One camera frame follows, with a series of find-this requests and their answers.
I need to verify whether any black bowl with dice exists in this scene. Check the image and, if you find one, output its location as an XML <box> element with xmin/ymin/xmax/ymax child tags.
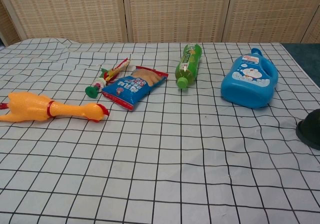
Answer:
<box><xmin>294</xmin><ymin>120</ymin><xmax>320</xmax><ymax>151</ymax></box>

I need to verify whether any blue snack bag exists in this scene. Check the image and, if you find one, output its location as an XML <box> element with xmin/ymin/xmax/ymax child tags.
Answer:
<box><xmin>101</xmin><ymin>65</ymin><xmax>169</xmax><ymax>112</ymax></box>

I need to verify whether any green tea bottle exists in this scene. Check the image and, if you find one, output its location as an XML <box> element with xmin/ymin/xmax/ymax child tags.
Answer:
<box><xmin>174</xmin><ymin>43</ymin><xmax>203</xmax><ymax>90</ymax></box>

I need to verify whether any black grid white tablecloth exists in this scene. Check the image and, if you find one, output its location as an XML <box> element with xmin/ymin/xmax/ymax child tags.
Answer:
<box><xmin>0</xmin><ymin>37</ymin><xmax>320</xmax><ymax>224</ymax></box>

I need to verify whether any feather shuttlecock green base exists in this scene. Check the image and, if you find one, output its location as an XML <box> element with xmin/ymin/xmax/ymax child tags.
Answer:
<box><xmin>84</xmin><ymin>57</ymin><xmax>132</xmax><ymax>99</ymax></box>

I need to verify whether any blue cartoon detergent bottle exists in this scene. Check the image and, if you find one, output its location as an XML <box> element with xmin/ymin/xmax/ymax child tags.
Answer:
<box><xmin>220</xmin><ymin>47</ymin><xmax>279</xmax><ymax>109</ymax></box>

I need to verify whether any woven bamboo folding screen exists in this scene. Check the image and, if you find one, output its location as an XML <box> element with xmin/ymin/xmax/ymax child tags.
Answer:
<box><xmin>0</xmin><ymin>0</ymin><xmax>320</xmax><ymax>46</ymax></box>

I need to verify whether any yellow rubber chicken toy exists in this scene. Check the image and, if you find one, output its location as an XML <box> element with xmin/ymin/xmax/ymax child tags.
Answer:
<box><xmin>0</xmin><ymin>91</ymin><xmax>111</xmax><ymax>123</ymax></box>

